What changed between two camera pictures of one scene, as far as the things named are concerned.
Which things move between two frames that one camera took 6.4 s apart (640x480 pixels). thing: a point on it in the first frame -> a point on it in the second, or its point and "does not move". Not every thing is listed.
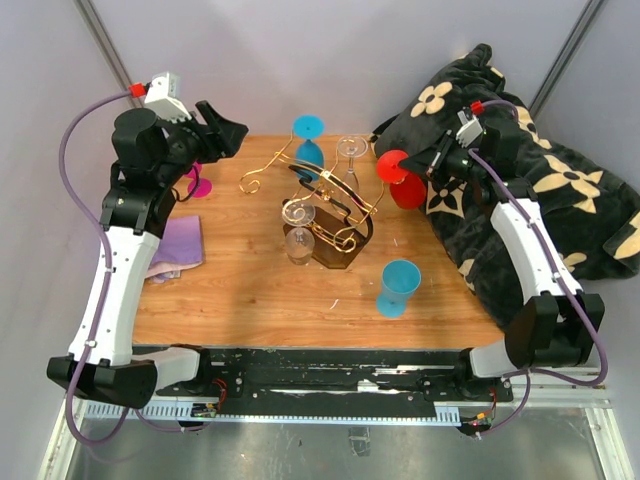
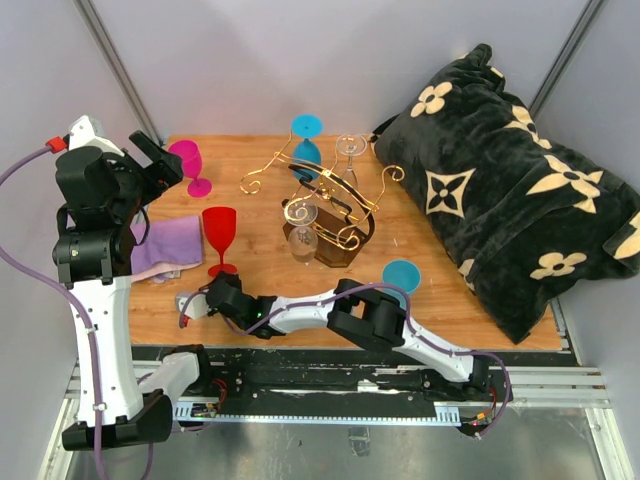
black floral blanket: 472,141 does not move
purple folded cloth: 180,248 does not move
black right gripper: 427,159 -> 232,280
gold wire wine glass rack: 329,213 does not move
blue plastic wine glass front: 399,277 does not move
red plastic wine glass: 407,190 -> 220,226
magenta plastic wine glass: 198,187 does not move
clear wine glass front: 300,238 does not move
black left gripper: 227,136 -> 164,171
